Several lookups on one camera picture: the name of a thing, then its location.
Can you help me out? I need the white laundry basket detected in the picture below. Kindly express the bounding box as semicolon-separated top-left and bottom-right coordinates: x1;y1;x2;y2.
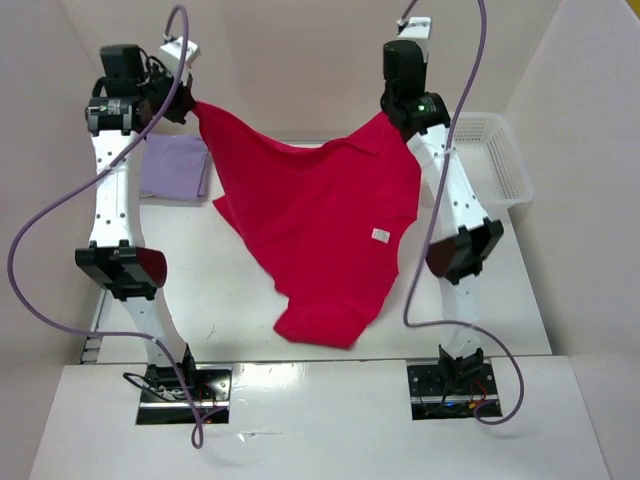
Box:
453;112;535;209

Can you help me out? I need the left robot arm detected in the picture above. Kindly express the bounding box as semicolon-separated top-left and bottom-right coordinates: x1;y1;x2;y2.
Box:
75;36;200;402

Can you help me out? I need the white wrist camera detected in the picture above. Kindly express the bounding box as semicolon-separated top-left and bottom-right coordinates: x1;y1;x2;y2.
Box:
397;16;432;64
157;34;201;82

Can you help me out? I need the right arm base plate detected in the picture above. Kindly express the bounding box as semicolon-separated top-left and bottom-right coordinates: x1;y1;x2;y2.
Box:
406;360;503;421

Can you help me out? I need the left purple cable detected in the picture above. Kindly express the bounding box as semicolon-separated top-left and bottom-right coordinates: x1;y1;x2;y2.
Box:
5;4;229;450

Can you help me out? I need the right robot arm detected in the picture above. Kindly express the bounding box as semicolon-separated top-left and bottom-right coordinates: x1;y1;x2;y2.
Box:
381;39;504;396

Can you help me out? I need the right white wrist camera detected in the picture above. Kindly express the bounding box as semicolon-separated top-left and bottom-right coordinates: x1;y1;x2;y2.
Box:
397;16;432;64

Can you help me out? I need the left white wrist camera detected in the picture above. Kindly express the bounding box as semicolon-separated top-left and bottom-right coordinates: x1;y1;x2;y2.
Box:
157;34;201;82

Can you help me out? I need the lavender t shirt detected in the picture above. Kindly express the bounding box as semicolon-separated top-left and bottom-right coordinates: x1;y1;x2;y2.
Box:
140;134;209;202

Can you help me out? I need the pink t shirt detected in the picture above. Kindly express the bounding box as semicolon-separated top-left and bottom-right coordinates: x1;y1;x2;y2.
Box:
194;102;421;350

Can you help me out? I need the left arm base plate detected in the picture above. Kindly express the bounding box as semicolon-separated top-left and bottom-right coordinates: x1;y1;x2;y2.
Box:
123;364;232;426

